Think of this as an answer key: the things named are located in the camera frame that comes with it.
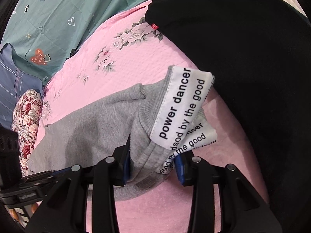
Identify blue plaid pillow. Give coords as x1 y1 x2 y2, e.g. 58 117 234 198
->
0 42 49 130

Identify grey pants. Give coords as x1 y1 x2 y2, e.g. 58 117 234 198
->
28 65 217 202

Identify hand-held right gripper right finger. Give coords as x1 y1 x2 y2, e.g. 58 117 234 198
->
174 150 283 233

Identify black pants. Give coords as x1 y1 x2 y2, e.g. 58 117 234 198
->
145 0 311 233

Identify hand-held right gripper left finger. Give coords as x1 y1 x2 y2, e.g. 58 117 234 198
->
25 139 133 233

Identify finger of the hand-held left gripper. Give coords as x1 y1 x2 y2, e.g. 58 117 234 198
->
21 168 73 183

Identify teal heart printed blanket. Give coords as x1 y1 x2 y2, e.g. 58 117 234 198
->
0 0 175 83

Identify pink floral bed sheet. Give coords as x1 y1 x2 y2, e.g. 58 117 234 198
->
33 0 270 233

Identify red floral quilt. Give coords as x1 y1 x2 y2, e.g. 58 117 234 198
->
12 89 44 177

